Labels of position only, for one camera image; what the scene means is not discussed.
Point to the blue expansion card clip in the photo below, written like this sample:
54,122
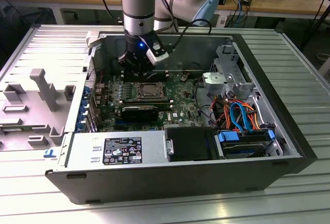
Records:
83,110
86,92
80,126

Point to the green RAM stick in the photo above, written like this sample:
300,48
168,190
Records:
13,128

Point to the silver metal latch bracket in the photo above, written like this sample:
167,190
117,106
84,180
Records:
170,146

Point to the silver metal drive cage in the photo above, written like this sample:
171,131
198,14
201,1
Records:
227,54

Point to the hard disk drive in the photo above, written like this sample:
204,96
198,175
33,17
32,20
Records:
242,152

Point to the silver power supply box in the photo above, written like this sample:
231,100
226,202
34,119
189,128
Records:
82,146

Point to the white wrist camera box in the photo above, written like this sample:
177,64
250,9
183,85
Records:
157,55

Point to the silver topped CPU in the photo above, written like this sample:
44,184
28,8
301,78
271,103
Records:
151,90

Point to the green motherboard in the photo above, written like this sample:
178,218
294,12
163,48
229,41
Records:
185,97

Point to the black and grey PC case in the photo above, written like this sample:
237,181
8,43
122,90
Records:
154,182

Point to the silver coin cell battery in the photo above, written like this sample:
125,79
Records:
184,77

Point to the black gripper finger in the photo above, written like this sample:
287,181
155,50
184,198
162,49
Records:
127,61
149,66

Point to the grey parts rack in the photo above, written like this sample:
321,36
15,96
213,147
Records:
38,110

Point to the black graphics card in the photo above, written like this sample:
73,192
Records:
139,114

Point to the small black box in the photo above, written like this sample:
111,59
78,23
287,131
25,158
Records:
246,1

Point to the blue disk carrier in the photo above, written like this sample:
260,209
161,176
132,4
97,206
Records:
228,137

